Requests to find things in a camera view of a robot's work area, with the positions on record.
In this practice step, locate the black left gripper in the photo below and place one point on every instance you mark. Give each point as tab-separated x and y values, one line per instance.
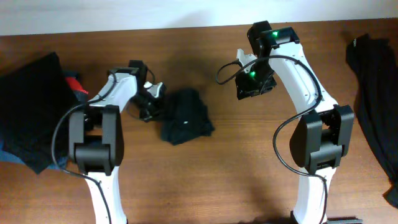
148	112

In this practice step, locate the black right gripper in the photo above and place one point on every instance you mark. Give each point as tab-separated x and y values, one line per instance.
254	90

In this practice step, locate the dark green t-shirt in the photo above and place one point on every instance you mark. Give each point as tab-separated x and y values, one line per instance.
185	117

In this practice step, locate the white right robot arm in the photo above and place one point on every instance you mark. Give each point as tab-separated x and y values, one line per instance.
323	132

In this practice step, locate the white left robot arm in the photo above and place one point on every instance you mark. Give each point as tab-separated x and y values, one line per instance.
96	142

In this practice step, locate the red garment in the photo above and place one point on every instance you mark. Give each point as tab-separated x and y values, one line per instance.
75	85

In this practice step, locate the black garment at right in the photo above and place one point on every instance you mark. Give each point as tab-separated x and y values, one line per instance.
374	63

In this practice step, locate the folded black garment stack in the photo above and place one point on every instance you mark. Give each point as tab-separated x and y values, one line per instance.
33	99

